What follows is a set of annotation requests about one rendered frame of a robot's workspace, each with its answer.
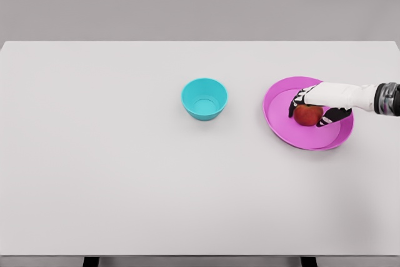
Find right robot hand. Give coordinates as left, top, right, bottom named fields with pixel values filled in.
left=287, top=81, right=357, bottom=128

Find red apple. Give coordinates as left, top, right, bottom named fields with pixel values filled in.
left=292, top=104, right=324, bottom=128

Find pink plate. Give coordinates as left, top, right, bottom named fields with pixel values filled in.
left=262, top=76, right=355, bottom=151

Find blue bowl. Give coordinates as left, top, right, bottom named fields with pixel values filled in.
left=181, top=78, right=228, bottom=121

